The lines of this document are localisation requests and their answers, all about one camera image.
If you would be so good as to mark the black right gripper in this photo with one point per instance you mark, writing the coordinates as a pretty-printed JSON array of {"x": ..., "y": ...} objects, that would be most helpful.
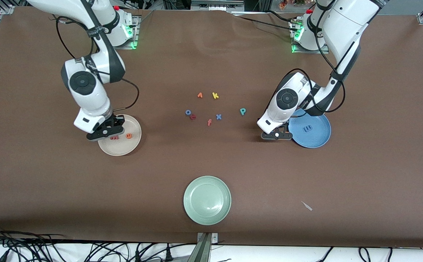
[{"x": 116, "y": 121}]

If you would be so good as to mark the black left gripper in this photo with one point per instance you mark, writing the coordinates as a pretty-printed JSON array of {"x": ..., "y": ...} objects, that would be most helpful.
[{"x": 286, "y": 125}]

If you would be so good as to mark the blue foam letter E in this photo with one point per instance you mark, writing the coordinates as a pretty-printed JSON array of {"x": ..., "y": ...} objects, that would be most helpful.
[{"x": 307, "y": 128}]

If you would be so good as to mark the teal foam letter P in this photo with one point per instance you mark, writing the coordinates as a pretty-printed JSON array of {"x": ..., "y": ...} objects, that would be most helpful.
[{"x": 242, "y": 111}]

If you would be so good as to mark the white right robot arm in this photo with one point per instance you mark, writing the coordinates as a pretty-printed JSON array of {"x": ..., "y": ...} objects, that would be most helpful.
[{"x": 95, "y": 105}]

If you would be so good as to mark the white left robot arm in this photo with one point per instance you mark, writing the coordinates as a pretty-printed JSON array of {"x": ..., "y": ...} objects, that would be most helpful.
[{"x": 346, "y": 29}]

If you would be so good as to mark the beige brown plate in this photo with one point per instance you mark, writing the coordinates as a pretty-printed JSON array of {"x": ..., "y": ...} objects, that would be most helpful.
[{"x": 124, "y": 148}]

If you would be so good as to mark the blue plate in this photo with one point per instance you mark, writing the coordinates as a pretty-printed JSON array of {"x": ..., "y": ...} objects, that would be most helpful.
[{"x": 318, "y": 137}]

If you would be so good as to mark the white paper scrap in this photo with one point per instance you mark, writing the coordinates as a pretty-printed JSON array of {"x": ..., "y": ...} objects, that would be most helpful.
[{"x": 307, "y": 206}]

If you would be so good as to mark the brown table cover mat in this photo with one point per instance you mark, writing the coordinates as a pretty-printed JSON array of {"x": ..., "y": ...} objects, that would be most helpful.
[{"x": 51, "y": 182}]

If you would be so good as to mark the pale green plate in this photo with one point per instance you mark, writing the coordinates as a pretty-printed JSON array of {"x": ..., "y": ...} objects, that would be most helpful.
[{"x": 207, "y": 200}]

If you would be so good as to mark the orange dried flowers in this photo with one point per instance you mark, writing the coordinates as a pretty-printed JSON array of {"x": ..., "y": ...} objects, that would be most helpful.
[{"x": 284, "y": 4}]

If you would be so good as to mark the grey metal box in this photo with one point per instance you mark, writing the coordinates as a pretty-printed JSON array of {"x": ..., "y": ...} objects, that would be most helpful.
[{"x": 216, "y": 5}]

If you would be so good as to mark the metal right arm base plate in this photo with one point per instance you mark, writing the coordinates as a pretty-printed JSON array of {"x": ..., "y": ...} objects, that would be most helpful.
[{"x": 124, "y": 47}]

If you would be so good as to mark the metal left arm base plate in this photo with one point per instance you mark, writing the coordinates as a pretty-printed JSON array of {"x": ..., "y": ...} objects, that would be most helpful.
[{"x": 306, "y": 51}]

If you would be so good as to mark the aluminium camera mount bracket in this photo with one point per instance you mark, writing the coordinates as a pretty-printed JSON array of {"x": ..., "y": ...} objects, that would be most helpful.
[{"x": 204, "y": 251}]

